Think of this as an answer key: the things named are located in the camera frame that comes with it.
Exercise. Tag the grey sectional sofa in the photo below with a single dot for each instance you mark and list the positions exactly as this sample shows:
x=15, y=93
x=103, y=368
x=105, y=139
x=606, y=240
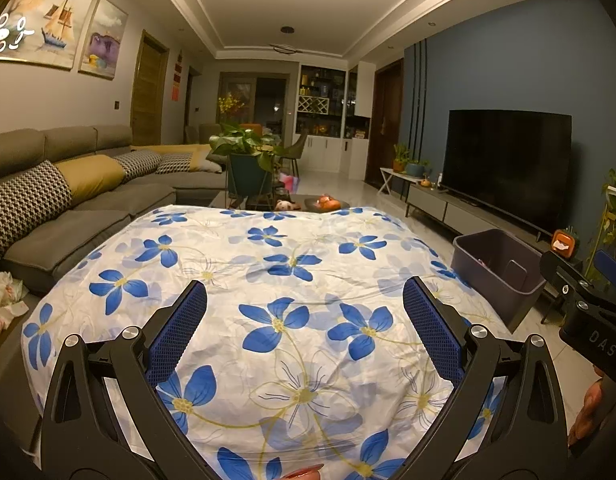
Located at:
x=155, y=176

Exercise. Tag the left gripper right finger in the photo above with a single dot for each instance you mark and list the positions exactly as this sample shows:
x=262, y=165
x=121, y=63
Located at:
x=504, y=418

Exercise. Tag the tall plant on stand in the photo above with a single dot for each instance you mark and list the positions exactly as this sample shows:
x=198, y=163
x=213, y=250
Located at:
x=606, y=236

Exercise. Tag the yellow cushion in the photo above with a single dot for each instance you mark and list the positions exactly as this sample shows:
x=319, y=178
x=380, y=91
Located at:
x=90, y=176

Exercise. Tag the houndstooth cushion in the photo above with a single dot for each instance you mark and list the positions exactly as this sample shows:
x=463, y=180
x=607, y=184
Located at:
x=38, y=195

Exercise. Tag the wooden door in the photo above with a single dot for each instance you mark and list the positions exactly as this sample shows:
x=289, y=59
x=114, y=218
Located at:
x=147, y=95

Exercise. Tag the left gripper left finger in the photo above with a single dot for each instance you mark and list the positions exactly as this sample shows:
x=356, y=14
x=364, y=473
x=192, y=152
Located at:
x=81, y=437

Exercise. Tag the orange retro clock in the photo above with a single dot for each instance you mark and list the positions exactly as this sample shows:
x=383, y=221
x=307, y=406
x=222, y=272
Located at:
x=564, y=243

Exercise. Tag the green potted plant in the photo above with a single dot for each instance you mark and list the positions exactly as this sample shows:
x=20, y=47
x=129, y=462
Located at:
x=251, y=164

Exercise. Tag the grey tv cabinet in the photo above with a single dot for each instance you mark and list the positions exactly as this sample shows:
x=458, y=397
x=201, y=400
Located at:
x=464, y=218

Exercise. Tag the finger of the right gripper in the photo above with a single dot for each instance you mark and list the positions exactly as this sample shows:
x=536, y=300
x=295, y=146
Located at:
x=605, y=264
x=555, y=264

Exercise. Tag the sailboat painting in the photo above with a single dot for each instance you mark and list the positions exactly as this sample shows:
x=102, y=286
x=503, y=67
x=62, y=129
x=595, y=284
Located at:
x=42, y=32

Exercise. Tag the purple abstract painting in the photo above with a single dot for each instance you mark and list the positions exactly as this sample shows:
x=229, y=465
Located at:
x=103, y=39

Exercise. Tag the right hand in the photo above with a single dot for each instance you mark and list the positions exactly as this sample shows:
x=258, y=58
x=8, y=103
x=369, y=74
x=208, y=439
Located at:
x=598, y=399

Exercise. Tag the floral blue white tablecloth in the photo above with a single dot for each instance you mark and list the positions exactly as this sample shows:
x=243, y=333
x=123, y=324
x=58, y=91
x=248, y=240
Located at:
x=305, y=355

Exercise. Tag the dark grey trash bin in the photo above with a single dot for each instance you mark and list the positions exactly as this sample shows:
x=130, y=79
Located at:
x=503, y=269

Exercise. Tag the fruit plate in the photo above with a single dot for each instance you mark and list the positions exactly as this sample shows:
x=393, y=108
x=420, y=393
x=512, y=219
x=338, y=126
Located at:
x=324, y=203

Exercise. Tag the black flat television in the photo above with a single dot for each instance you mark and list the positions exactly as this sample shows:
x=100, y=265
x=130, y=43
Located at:
x=513, y=161

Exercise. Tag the white folding side table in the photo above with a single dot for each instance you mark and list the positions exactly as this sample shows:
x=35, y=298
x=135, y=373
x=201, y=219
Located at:
x=388, y=175

